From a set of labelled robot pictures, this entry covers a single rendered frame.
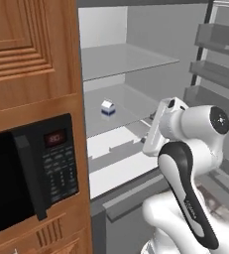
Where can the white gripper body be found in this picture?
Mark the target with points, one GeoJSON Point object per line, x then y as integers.
{"type": "Point", "coordinates": [155, 135]}

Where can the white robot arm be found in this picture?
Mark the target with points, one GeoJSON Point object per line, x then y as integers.
{"type": "Point", "coordinates": [185, 178]}

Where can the glass fridge shelf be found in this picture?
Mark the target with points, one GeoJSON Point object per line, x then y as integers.
{"type": "Point", "coordinates": [122, 61]}
{"type": "Point", "coordinates": [126, 109]}

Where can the white fridge crisper drawer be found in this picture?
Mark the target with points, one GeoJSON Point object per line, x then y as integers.
{"type": "Point", "coordinates": [116, 162]}

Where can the white and blue milk carton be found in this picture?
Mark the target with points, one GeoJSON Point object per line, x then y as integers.
{"type": "Point", "coordinates": [108, 107]}

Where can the grey fridge door bin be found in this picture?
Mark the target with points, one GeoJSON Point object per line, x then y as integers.
{"type": "Point", "coordinates": [215, 74]}
{"type": "Point", "coordinates": [198, 97]}
{"type": "Point", "coordinates": [220, 39]}

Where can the grey open fridge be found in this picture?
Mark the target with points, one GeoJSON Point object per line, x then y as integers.
{"type": "Point", "coordinates": [136, 66]}

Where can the grey fridge door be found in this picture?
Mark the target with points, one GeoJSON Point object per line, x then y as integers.
{"type": "Point", "coordinates": [218, 72]}

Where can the grey fridge freezer drawer front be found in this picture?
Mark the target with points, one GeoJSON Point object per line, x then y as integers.
{"type": "Point", "coordinates": [126, 228]}

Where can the black microwave oven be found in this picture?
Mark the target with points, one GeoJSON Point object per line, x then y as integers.
{"type": "Point", "coordinates": [26, 172]}

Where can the wooden vented cabinet panel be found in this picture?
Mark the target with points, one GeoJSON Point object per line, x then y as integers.
{"type": "Point", "coordinates": [43, 233]}

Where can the wooden cupboard door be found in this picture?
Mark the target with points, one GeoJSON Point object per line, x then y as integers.
{"type": "Point", "coordinates": [23, 43]}

